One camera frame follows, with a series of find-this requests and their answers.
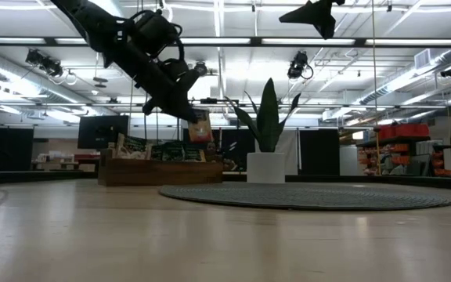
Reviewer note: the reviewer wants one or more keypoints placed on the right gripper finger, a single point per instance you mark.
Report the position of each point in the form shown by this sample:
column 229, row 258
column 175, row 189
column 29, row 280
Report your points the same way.
column 307, row 13

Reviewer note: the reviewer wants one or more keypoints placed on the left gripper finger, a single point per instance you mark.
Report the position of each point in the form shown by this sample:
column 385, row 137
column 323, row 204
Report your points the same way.
column 180, row 107

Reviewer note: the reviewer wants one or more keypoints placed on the orange tea packet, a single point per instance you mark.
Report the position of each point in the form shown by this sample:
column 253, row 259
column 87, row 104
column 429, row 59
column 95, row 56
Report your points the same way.
column 201, row 131

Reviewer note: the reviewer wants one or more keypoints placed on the beige tea packet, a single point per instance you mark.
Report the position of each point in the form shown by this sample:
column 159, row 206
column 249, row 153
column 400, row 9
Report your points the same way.
column 137, row 147
column 120, row 147

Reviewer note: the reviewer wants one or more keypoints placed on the wooden tea organizer box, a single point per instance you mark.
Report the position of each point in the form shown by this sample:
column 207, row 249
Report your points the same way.
column 159, row 174

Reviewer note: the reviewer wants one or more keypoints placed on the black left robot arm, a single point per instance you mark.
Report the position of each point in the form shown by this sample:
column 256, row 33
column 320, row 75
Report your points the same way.
column 104, row 31

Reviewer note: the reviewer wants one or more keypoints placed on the black partition panel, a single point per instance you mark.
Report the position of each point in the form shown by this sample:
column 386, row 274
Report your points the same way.
column 221, row 135
column 319, row 152
column 14, row 149

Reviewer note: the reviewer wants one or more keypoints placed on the person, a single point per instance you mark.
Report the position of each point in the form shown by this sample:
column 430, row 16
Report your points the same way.
column 211, row 149

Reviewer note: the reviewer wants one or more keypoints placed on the black monitor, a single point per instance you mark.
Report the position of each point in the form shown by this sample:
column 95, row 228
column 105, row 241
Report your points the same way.
column 102, row 131

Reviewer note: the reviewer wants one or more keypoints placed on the green snake plant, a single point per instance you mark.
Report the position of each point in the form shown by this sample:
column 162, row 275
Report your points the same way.
column 268, row 117

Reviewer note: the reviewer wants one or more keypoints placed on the background desk with boxes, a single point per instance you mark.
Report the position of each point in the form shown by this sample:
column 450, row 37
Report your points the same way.
column 59, row 164

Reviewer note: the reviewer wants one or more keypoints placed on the red storage bin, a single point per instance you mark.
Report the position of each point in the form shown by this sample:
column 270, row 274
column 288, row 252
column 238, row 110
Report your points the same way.
column 409, row 131

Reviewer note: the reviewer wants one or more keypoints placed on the yellow pole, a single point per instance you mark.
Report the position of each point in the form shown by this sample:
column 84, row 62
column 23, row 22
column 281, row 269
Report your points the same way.
column 377, row 156

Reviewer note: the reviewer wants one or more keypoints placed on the shelf rack with orange bins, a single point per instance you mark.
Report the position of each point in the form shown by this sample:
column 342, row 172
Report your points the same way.
column 399, row 148

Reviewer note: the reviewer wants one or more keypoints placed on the round grey woven mat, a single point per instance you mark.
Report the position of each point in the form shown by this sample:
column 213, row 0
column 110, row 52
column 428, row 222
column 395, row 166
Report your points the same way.
column 307, row 197

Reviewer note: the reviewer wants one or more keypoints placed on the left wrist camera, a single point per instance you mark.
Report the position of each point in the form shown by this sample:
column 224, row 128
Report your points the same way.
column 176, row 74

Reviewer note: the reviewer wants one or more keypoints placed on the black overhead frame beam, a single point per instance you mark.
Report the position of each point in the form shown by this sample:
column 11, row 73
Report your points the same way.
column 360, row 41

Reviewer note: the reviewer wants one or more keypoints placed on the black ceiling camera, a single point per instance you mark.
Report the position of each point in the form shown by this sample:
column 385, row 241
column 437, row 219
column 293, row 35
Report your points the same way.
column 298, row 64
column 49, row 66
column 449, row 71
column 202, row 69

